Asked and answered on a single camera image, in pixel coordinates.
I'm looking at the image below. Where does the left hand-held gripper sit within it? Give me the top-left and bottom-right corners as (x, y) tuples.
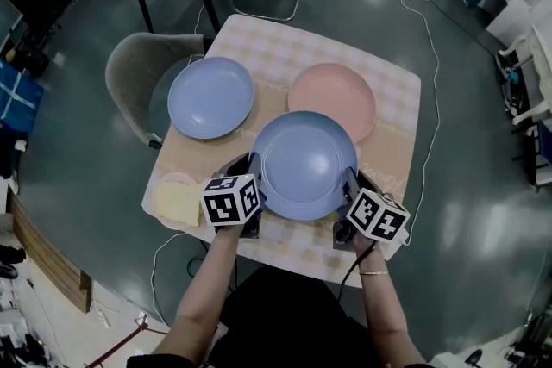
(201, 152), (267, 240)

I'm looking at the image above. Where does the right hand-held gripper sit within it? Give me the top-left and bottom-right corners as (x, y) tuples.
(331, 165), (411, 252)

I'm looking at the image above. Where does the blue plate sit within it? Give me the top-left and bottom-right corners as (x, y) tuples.
(166, 56), (256, 140)
(248, 110), (360, 222)

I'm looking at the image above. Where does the small pale pink plate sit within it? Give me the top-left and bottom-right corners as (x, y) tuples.
(160, 169), (204, 187)

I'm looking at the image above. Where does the person's left forearm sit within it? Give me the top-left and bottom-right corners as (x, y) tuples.
(150, 223), (245, 361)

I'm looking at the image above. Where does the person's right forearm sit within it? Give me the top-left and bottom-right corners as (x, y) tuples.
(353, 237), (429, 365)

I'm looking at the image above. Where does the stack of wooden boards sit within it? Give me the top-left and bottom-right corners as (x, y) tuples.
(8, 184), (94, 315)

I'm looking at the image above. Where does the yellow sponge block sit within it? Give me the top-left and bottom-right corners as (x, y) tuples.
(154, 180), (206, 228)

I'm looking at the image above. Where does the checkered tablecloth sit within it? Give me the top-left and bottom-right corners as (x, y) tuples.
(141, 14), (423, 290)

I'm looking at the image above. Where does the person's black clothing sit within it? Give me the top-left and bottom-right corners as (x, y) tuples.
(127, 266), (432, 368)

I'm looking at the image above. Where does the grey upholstered chair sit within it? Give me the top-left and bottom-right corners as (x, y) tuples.
(104, 32), (212, 151)

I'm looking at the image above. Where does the blue bag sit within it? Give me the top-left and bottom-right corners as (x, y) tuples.
(0, 58), (46, 130)

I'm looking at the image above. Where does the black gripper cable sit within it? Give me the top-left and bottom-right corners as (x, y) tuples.
(336, 247), (373, 303)

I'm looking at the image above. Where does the long white cable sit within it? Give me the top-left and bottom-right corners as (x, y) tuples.
(399, 0), (442, 247)

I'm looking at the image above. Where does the white frame chair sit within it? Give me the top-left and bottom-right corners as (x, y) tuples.
(495, 24), (552, 127)

